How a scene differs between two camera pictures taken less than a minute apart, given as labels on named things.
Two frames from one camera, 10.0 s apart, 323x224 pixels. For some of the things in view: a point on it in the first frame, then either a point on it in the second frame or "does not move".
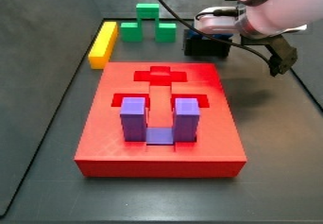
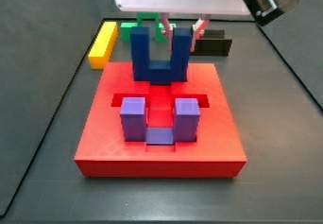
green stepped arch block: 148,12 does not move
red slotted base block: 213,156 does not move
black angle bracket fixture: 205,47 does not move
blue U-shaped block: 192,33 -> 153,71
